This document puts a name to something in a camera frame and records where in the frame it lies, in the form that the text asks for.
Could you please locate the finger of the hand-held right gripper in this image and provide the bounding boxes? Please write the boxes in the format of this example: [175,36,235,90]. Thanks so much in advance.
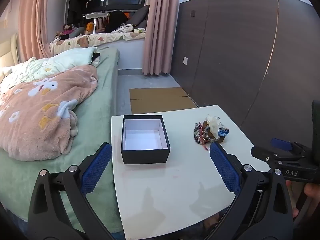
[270,137,312,156]
[251,146,285,170]

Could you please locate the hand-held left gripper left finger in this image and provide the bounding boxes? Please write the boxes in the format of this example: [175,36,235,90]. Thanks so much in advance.
[27,142,115,240]

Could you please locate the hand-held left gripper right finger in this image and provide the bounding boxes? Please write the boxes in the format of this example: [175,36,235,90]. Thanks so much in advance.
[206,142,293,240]

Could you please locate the pile of bead bracelets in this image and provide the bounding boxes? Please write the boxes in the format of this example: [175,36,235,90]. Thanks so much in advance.
[194,120,230,151]

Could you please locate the clear plastic bag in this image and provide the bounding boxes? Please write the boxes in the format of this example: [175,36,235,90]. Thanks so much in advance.
[205,114,222,138]

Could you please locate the black box with white inside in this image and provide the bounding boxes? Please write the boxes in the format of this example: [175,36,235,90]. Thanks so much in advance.
[121,114,171,165]

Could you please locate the person's right hand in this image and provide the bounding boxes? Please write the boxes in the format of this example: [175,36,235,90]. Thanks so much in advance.
[286,180,320,218]

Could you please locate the green bed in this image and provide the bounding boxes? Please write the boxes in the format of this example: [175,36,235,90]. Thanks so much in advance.
[0,47,123,233]

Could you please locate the pink fleece duck blanket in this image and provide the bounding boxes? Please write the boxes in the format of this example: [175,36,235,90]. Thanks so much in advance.
[0,65,98,162]

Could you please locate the flat brown cardboard sheet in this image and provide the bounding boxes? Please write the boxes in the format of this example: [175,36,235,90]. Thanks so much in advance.
[129,87,198,115]

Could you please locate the white printed quilt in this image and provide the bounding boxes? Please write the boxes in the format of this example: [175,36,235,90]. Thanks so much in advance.
[0,46,98,93]

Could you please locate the cream printed window seat cushion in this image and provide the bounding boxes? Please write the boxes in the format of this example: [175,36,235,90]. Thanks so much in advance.
[49,31,146,55]

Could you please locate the heap of plush toys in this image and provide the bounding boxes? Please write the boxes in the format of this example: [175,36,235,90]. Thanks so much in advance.
[53,23,86,41]

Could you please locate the white and black spotted cloth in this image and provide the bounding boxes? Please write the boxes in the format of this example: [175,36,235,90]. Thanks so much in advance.
[111,23,136,34]

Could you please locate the row of books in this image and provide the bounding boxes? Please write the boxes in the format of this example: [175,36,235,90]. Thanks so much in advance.
[96,17,109,30]

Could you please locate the beige padded headboard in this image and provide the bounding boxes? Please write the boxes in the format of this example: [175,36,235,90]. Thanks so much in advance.
[0,33,19,68]

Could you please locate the black bag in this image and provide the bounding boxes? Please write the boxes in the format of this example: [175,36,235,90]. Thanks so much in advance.
[104,10,130,33]

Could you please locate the pink curtain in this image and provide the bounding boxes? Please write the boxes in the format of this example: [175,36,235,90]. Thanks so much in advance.
[18,0,66,61]
[142,0,181,76]

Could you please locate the white desk lamp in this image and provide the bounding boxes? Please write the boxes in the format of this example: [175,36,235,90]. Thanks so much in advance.
[84,12,111,35]

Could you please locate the dark grey pillow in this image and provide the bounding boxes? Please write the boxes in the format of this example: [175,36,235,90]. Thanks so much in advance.
[128,5,150,29]

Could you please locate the hanging dark clothes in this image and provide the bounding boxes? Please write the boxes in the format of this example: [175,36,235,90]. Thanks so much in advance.
[65,0,105,28]

